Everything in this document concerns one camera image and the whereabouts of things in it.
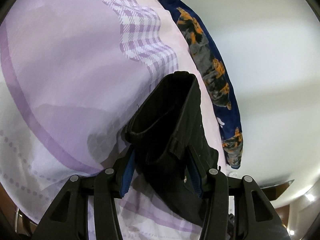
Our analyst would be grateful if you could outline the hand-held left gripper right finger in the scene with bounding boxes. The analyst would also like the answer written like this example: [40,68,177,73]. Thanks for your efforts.
[187,152,292,240]

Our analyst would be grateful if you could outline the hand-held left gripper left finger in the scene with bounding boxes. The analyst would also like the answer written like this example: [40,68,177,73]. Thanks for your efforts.
[37,152,137,240]

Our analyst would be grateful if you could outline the black pants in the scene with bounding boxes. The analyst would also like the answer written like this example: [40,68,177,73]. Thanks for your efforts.
[121,71,220,227]

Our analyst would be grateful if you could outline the pink purple checked bed sheet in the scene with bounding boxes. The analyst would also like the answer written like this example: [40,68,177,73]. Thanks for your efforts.
[0,0,240,240]

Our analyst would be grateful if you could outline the blue orange printed blanket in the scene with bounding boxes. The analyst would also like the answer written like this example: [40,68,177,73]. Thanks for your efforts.
[157,0,243,169]

